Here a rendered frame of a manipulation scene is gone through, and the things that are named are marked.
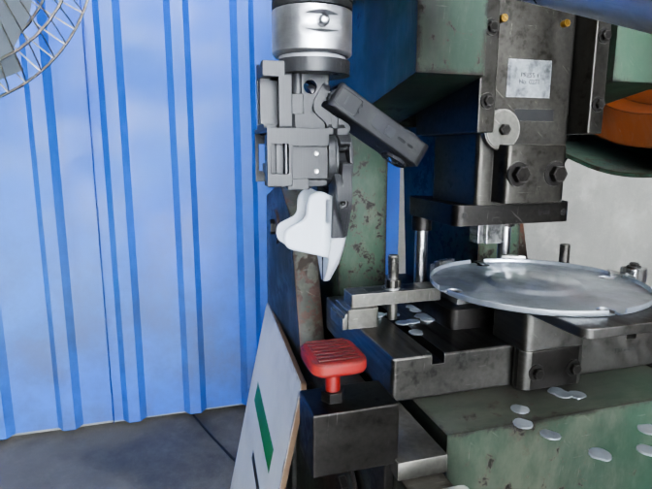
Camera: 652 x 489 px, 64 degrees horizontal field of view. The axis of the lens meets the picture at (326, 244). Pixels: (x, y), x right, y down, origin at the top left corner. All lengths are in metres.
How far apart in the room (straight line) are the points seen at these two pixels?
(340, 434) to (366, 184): 0.52
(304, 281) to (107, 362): 1.12
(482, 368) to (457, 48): 0.42
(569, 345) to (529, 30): 0.43
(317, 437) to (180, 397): 1.51
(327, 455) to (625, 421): 0.41
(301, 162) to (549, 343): 0.44
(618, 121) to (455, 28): 0.53
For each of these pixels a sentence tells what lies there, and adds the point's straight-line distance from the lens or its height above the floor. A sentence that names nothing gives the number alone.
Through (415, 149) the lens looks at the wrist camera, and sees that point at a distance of 0.53.
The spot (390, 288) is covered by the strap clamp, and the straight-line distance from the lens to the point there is 0.81.
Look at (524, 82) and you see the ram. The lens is 0.80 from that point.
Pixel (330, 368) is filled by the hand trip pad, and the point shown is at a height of 0.76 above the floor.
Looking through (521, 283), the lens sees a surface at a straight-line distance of 0.76.
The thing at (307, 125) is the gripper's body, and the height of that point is 0.99.
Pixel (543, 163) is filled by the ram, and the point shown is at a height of 0.95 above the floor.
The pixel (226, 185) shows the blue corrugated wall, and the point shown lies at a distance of 1.86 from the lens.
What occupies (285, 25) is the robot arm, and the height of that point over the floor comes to 1.08.
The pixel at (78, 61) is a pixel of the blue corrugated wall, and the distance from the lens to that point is 1.88.
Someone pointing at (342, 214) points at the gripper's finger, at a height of 0.91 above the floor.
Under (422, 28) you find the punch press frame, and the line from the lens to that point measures 0.68.
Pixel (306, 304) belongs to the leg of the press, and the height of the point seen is 0.67.
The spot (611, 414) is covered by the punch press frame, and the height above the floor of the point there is 0.63.
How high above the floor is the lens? 0.97
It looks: 10 degrees down
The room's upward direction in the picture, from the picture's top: straight up
